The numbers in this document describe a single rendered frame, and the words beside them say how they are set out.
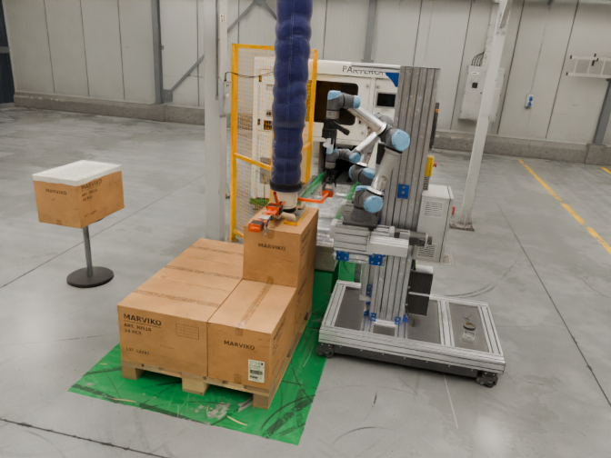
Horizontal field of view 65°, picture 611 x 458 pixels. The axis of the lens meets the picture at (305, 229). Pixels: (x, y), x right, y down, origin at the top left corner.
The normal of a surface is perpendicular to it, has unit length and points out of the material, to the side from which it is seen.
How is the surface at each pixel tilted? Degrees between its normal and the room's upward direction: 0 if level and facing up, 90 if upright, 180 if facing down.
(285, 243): 90
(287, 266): 90
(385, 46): 90
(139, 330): 90
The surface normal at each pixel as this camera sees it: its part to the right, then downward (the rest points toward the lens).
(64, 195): -0.24, 0.33
